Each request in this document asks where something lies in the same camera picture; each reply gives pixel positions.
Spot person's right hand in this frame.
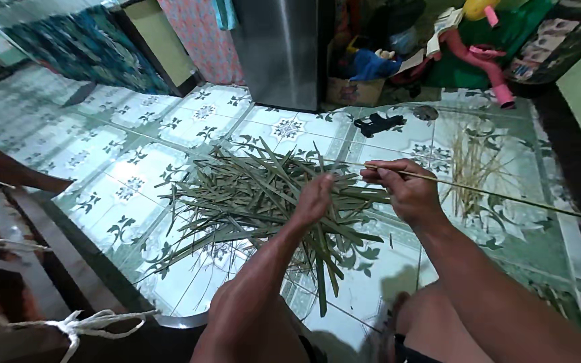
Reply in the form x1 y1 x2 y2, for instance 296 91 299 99
360 158 442 228

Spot person's left hand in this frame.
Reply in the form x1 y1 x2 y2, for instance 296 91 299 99
294 172 336 229

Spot long thin green stick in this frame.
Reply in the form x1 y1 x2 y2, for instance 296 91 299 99
316 158 581 226

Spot person's right forearm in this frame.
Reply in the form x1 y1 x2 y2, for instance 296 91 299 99
414 212 581 363

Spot person's left forearm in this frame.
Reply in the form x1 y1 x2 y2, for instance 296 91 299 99
190 214 312 363

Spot black toy gun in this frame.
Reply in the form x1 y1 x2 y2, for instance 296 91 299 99
353 112 406 138

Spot pile of green leaf strips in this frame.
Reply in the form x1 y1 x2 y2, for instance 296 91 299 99
134 136 392 318

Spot pile of thin tan sticks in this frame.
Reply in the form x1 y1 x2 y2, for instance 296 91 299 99
442 121 522 223

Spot cardboard box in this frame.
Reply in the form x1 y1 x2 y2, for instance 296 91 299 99
326 46 426 107

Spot blue cloth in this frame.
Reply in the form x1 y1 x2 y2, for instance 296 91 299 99
349 49 403 82

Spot green cloth sheet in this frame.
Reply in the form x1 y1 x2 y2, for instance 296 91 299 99
424 0 558 90

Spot grey refrigerator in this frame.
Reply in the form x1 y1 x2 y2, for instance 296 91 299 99
230 0 336 113

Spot pink red bent tube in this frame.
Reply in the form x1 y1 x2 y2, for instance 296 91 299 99
439 28 516 110

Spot person's legs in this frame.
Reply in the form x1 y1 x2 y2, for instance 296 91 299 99
270 280 493 363

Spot yellow round toy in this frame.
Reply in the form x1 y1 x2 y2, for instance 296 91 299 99
462 0 501 22

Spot pink patterned curtain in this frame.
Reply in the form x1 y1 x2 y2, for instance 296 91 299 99
157 0 247 86

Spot teal cloth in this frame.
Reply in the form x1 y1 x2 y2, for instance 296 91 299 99
212 0 239 31

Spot dark bag with printed pictures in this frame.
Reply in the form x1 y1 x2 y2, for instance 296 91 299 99
505 0 581 84

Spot pale green cabinet panel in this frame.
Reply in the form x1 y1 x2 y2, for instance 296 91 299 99
122 0 200 96

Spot heap of green leaves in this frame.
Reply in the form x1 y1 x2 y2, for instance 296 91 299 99
529 280 581 354

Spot blue green leaf-patterned curtain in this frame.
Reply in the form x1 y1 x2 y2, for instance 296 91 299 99
2 5 174 96

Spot white tied rope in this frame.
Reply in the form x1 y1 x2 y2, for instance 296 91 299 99
8 310 159 363

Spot wooden chair with grey straps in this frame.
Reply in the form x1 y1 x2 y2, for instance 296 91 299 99
0 132 210 363

